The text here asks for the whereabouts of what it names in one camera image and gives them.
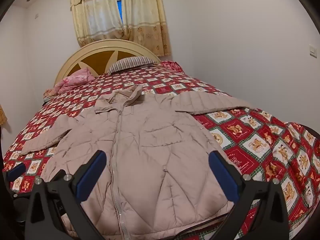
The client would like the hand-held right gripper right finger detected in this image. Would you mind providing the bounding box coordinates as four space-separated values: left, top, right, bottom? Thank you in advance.
209 150 290 240

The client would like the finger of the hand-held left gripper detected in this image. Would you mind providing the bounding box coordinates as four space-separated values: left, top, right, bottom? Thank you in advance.
5 162 27 181

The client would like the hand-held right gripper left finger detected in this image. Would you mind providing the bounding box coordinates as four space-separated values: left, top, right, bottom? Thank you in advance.
24 150 108 240

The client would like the beige puffer jacket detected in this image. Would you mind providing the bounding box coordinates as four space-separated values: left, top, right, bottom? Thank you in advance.
21 85 260 238

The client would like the red checked printed blanket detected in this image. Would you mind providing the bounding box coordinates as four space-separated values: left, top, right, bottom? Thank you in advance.
2 66 320 240

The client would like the pink floral quilt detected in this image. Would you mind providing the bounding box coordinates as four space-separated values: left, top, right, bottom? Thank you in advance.
43 67 95 99

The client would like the striped pillow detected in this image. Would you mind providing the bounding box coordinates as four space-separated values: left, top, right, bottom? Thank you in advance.
107 57 158 75

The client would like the cream wooden headboard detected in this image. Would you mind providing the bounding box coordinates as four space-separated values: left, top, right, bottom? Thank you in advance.
54 39 162 88

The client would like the red floral cloth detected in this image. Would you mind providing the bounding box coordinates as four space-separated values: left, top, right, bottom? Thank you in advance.
160 60 185 73

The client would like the yellow patterned curtain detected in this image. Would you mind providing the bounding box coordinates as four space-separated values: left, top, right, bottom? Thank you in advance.
70 0 124 47
120 0 172 57

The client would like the window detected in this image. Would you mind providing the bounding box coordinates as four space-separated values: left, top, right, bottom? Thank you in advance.
114 0 124 22

